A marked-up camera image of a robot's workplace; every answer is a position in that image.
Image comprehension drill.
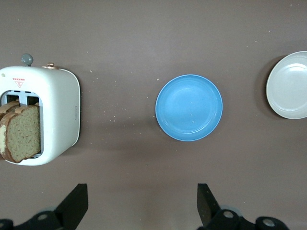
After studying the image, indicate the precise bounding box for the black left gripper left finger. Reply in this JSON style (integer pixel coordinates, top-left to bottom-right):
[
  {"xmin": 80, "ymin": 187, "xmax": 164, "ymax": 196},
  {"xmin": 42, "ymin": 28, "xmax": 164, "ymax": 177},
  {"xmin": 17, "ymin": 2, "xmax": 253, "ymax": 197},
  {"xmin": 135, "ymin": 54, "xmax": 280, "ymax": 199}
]
[{"xmin": 0, "ymin": 184, "xmax": 89, "ymax": 230}]

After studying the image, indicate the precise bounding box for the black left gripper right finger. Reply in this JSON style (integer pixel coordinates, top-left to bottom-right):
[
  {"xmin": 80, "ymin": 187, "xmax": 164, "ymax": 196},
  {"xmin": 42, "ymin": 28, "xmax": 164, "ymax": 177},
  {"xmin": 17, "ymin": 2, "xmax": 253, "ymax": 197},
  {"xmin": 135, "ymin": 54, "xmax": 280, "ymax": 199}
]
[{"xmin": 197, "ymin": 184, "xmax": 288, "ymax": 230}]

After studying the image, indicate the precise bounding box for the brown bread slice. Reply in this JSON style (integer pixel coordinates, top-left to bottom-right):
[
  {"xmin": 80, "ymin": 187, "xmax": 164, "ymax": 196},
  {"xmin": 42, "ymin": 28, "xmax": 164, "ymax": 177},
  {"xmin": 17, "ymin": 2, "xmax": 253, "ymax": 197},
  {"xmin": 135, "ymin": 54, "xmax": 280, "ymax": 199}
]
[
  {"xmin": 4, "ymin": 105, "xmax": 41, "ymax": 163},
  {"xmin": 0, "ymin": 100, "xmax": 20, "ymax": 161}
]

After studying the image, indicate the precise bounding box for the blue plate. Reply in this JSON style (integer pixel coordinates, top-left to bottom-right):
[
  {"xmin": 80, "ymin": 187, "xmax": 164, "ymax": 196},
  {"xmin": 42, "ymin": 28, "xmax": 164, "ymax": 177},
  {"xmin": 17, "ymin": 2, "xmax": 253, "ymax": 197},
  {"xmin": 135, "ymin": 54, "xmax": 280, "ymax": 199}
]
[{"xmin": 155, "ymin": 74, "xmax": 224, "ymax": 142}]

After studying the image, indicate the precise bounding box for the beige plate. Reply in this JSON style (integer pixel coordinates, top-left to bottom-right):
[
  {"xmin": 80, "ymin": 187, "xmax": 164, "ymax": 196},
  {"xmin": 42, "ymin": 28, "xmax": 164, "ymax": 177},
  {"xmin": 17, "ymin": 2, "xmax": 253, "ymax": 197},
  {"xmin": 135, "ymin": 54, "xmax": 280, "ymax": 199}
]
[{"xmin": 265, "ymin": 51, "xmax": 307, "ymax": 120}]

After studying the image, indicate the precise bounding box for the white toaster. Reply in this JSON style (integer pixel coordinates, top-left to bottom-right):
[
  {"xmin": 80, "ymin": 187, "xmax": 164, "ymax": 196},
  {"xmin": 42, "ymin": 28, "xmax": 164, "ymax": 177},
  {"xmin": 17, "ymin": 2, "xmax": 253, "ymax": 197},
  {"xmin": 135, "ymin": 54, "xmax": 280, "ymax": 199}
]
[{"xmin": 0, "ymin": 53, "xmax": 81, "ymax": 166}]

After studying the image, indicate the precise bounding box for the copper toaster dial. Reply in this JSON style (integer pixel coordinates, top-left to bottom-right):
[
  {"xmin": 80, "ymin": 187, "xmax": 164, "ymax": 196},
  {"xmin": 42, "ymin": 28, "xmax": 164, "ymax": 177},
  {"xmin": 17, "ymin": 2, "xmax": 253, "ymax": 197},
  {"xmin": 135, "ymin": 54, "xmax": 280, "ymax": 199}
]
[{"xmin": 42, "ymin": 62, "xmax": 60, "ymax": 70}]

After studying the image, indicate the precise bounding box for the grey toaster lever knob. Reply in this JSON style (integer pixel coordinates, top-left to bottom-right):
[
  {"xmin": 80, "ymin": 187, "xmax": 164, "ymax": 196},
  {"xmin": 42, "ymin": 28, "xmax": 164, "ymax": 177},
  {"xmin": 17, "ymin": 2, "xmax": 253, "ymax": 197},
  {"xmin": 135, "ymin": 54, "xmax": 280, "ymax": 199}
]
[{"xmin": 21, "ymin": 53, "xmax": 34, "ymax": 67}]

